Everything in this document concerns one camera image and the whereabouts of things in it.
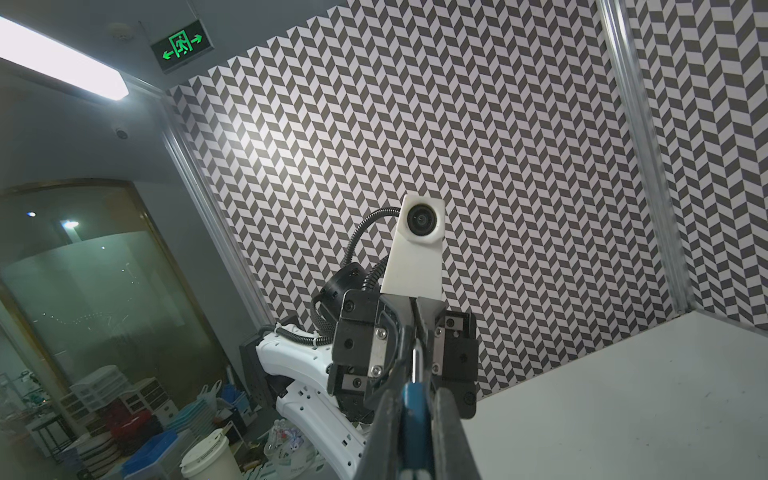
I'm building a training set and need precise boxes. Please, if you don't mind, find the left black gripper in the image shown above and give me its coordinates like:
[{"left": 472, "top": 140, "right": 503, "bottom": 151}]
[{"left": 327, "top": 290, "right": 478, "bottom": 424}]

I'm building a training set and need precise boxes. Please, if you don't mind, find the ceiling light strip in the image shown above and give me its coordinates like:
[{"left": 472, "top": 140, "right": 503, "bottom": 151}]
[{"left": 1, "top": 17, "right": 129, "bottom": 101}]

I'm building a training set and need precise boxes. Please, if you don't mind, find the blue padlock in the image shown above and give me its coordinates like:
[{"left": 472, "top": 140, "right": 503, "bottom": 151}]
[{"left": 399, "top": 342, "right": 434, "bottom": 479}]

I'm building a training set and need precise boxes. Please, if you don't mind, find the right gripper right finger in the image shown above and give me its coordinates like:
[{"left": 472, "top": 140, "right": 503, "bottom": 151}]
[{"left": 428, "top": 374, "right": 481, "bottom": 480}]

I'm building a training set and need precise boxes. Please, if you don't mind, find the blue plastic bin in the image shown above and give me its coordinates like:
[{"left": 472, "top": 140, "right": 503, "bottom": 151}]
[{"left": 121, "top": 431, "right": 178, "bottom": 478}]

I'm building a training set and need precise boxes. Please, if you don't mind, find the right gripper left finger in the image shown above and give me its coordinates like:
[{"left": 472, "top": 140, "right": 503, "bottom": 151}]
[{"left": 354, "top": 363, "right": 408, "bottom": 480}]

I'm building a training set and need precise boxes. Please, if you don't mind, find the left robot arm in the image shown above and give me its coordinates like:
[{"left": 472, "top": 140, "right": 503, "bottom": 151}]
[{"left": 241, "top": 195, "right": 480, "bottom": 479}]

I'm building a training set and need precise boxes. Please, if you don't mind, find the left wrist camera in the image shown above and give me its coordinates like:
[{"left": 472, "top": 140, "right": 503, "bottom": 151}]
[{"left": 381, "top": 193, "right": 446, "bottom": 300}]

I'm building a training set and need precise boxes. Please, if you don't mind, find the green exit sign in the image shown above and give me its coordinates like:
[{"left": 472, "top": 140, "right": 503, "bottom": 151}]
[{"left": 151, "top": 20, "right": 214, "bottom": 74}]

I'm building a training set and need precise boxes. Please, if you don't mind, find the white paper cup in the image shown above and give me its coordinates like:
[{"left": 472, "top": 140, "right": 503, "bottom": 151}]
[{"left": 180, "top": 429, "right": 243, "bottom": 480}]

